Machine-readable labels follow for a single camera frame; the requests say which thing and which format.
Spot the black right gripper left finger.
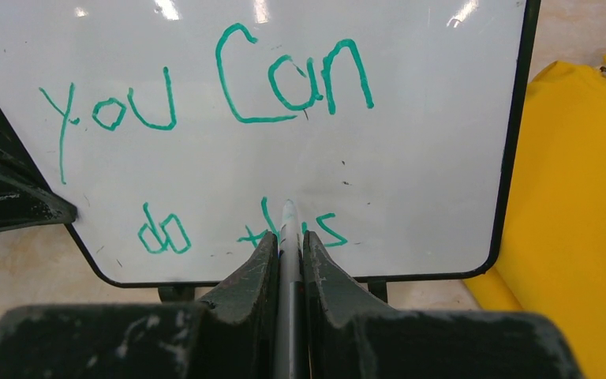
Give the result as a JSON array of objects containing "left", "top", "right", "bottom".
[{"left": 0, "top": 233, "right": 279, "bottom": 378}]

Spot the yellow folded sweatshirt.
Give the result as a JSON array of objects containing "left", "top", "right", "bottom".
[{"left": 466, "top": 55, "right": 606, "bottom": 378}]

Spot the black framed whiteboard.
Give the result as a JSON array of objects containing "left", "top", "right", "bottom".
[{"left": 0, "top": 1, "right": 540, "bottom": 287}]

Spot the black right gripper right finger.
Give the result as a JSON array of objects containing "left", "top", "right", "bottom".
[{"left": 302, "top": 231, "right": 583, "bottom": 378}]

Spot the green whiteboard marker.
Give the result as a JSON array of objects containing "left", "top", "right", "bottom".
[{"left": 272, "top": 200, "right": 308, "bottom": 378}]

